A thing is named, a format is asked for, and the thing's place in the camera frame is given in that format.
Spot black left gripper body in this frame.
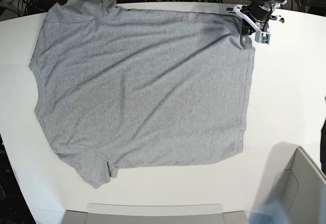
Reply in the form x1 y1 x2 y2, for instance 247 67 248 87
241 3 274 24

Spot grey T-shirt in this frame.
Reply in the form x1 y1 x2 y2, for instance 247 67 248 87
29 0 255 188

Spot grey cardboard box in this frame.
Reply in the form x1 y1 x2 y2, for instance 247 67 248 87
269 147 325 223

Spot blue transparent bag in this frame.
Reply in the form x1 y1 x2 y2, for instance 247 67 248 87
247 201 292 224

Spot grey plastic tray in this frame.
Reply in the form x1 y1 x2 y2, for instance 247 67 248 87
62 203 249 223

